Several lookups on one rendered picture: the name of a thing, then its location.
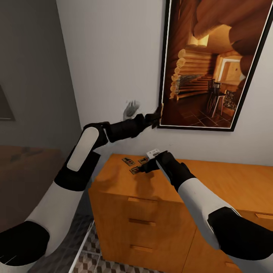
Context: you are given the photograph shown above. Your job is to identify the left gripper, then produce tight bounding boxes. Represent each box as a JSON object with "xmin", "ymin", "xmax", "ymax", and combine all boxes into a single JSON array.
[{"xmin": 119, "ymin": 113, "xmax": 162, "ymax": 139}]

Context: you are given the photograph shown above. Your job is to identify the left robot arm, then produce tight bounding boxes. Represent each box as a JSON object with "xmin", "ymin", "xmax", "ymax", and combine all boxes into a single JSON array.
[{"xmin": 0, "ymin": 100, "xmax": 162, "ymax": 273}]

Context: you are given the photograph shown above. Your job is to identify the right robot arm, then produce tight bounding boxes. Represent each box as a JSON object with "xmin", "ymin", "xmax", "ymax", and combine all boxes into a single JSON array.
[{"xmin": 139, "ymin": 149, "xmax": 273, "ymax": 273}]

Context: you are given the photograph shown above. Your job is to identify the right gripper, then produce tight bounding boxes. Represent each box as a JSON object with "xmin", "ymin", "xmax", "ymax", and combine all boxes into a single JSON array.
[{"xmin": 139, "ymin": 159, "xmax": 158, "ymax": 173}]

